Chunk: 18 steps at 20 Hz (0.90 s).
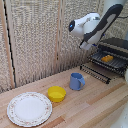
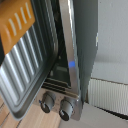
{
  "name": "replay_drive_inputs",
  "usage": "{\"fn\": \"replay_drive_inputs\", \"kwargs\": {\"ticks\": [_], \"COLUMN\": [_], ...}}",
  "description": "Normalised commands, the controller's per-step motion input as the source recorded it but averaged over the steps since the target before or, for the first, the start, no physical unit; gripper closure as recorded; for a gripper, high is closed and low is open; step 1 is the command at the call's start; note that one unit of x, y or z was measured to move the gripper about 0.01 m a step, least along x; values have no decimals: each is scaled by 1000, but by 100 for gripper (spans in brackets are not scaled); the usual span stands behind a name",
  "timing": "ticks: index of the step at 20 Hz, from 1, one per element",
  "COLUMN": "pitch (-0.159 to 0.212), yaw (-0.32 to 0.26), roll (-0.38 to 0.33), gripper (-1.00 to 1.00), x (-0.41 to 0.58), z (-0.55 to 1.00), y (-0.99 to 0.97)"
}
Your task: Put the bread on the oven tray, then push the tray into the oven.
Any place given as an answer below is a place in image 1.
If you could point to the orange-brown bread piece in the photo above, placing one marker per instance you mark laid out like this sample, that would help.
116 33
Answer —
107 58

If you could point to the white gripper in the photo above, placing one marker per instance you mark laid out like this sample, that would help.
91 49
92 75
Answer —
86 45

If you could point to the white black Franka robot arm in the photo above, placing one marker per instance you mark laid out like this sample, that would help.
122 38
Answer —
96 21

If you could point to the yellow plastic bowl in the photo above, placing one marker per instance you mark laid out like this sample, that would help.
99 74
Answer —
56 94

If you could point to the white floral-rim plate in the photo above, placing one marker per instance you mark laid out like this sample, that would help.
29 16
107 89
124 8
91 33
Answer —
29 109

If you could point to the black dish rack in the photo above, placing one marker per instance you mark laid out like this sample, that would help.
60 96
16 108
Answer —
115 56

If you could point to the narrow wooden screen post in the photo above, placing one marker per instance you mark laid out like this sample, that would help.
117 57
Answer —
58 36

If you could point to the wide wooden screen post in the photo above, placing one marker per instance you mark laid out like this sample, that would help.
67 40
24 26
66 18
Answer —
6 43

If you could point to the blue plastic mug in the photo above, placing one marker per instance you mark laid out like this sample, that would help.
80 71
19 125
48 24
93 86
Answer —
76 81

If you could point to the open toaster oven door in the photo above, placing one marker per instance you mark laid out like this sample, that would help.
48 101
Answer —
95 72

